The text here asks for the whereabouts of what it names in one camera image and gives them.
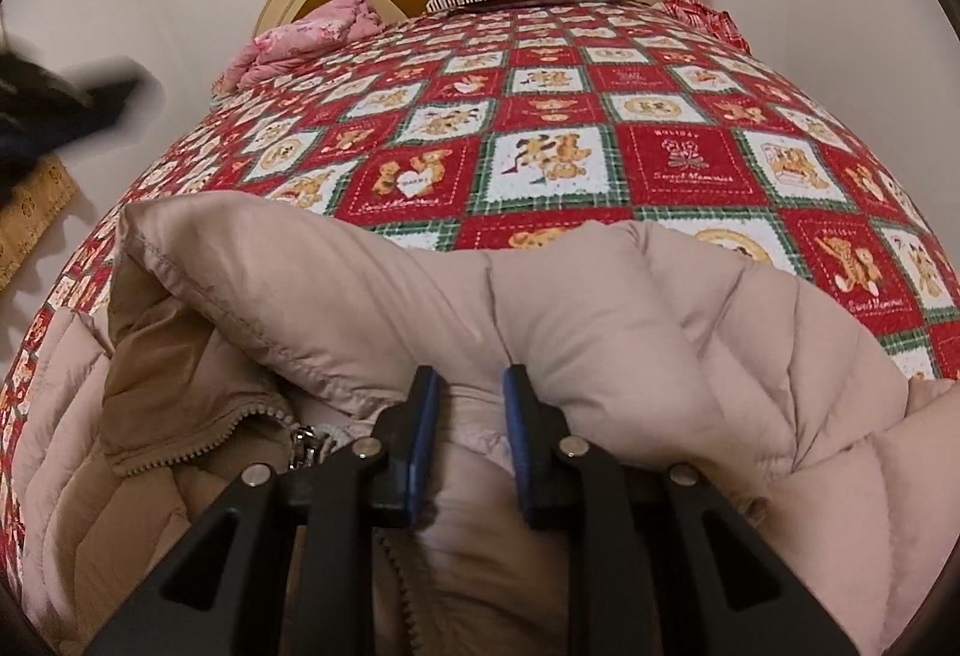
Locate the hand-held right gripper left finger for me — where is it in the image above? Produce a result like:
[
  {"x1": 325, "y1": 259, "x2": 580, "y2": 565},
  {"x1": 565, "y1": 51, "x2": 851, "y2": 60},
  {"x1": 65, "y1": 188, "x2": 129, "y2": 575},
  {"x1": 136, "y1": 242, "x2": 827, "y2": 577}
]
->
[{"x1": 86, "y1": 365, "x2": 441, "y2": 656}]

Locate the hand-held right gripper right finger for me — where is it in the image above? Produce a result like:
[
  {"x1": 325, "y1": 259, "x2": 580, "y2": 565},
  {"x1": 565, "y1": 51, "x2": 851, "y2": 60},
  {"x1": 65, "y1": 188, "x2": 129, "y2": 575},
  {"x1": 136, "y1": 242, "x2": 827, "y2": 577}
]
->
[{"x1": 501, "y1": 364, "x2": 857, "y2": 656}]

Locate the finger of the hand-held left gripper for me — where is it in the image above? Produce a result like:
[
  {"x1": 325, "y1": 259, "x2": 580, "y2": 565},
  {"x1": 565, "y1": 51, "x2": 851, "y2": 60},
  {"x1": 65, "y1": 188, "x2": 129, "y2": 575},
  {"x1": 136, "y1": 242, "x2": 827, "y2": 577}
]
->
[{"x1": 71, "y1": 60, "x2": 147, "y2": 128}]

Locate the beige quilted puffer jacket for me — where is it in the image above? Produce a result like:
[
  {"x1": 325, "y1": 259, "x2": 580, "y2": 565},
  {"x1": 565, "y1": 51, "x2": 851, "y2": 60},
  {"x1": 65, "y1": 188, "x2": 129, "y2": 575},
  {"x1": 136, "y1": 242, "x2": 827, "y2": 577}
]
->
[{"x1": 15, "y1": 191, "x2": 960, "y2": 656}]

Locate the beige patterned door curtain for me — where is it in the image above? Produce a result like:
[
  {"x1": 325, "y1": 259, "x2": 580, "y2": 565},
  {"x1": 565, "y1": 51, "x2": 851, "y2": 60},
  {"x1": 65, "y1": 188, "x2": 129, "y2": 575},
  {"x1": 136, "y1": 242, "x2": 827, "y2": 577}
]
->
[{"x1": 0, "y1": 156, "x2": 80, "y2": 291}]

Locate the pink floral quilt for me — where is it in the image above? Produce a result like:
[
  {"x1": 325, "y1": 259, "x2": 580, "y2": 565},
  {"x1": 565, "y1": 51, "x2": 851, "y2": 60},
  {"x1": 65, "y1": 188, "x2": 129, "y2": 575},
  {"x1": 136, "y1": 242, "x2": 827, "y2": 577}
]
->
[{"x1": 217, "y1": 0, "x2": 392, "y2": 97}]

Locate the red bear print bedsheet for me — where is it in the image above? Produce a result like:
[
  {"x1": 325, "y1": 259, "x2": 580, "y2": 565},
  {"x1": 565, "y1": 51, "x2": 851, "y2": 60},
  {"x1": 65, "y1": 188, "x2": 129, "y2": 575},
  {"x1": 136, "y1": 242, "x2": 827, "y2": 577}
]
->
[{"x1": 0, "y1": 0, "x2": 960, "y2": 447}]

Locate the red printed cloth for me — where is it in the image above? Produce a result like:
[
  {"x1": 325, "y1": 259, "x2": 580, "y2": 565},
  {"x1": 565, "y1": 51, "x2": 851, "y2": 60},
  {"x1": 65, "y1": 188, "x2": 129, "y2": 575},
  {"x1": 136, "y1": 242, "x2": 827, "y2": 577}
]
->
[{"x1": 660, "y1": 0, "x2": 755, "y2": 55}]

